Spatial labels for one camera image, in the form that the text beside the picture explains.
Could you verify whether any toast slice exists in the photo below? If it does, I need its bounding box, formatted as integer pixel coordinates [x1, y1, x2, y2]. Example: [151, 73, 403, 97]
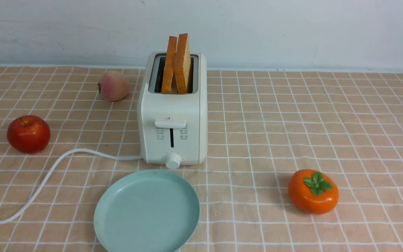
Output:
[174, 33, 191, 93]
[161, 36, 177, 94]

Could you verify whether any white two-slot toaster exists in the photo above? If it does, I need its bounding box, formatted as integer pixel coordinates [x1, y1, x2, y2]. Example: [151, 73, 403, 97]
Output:
[136, 51, 208, 169]

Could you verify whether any pink peach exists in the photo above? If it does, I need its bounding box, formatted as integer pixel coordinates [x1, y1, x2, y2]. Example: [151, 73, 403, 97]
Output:
[98, 70, 132, 102]

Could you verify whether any light green round plate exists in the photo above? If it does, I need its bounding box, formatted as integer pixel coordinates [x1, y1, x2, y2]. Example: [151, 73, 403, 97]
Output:
[94, 169, 200, 252]

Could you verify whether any peach checkered tablecloth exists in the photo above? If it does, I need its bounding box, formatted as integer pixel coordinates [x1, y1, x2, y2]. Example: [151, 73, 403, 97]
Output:
[0, 66, 403, 252]

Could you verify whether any orange persimmon with green leaves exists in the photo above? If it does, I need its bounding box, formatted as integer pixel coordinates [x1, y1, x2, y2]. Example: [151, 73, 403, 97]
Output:
[288, 169, 339, 214]

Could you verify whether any red apple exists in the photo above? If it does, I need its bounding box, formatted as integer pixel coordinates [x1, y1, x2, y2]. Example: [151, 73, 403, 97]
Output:
[6, 115, 51, 154]

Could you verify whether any white power cable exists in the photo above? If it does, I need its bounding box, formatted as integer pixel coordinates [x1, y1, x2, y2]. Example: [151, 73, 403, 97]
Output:
[0, 148, 142, 224]

